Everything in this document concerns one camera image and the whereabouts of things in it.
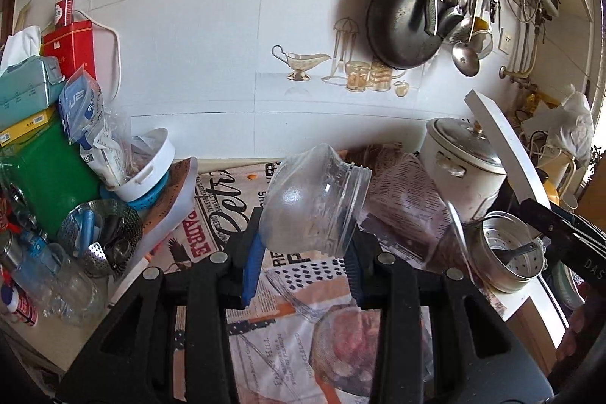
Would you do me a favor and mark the teal tissue box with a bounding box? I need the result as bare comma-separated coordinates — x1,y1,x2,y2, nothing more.
0,26,67,129

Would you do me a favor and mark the white rice cooker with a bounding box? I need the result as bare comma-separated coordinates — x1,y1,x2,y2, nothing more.
419,118,506,223

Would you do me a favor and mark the black hanging wok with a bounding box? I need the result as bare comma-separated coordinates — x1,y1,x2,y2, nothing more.
365,0,443,70

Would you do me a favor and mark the white and blue colander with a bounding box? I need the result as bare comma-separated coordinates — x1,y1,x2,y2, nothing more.
100,128,176,211

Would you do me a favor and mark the newspaper print tablecloth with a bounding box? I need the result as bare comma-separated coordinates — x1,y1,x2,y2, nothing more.
147,144,467,403

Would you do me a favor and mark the brass water tap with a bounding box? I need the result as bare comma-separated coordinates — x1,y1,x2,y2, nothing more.
498,66,537,92

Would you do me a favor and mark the hanging metal ladle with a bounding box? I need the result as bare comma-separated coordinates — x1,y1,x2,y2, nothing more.
452,0,479,77

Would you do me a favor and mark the clear glass jar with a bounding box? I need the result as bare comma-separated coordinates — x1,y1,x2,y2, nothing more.
259,144,372,257

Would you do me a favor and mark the green plastic container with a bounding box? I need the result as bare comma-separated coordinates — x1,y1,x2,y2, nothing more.
1,116,100,239

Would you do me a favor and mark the red carton box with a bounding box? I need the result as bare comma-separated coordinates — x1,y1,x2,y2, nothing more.
41,20,97,79

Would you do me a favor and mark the metal steamer pot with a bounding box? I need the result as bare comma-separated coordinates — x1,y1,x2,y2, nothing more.
464,211,544,293

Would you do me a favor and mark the yellow flat box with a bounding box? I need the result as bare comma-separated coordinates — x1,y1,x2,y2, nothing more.
0,108,55,147

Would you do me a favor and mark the clear plastic bottle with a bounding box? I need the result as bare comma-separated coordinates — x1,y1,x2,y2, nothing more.
10,231,106,326

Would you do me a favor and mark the clear plastic packet bag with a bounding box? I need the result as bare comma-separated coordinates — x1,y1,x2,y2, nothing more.
59,66,133,189

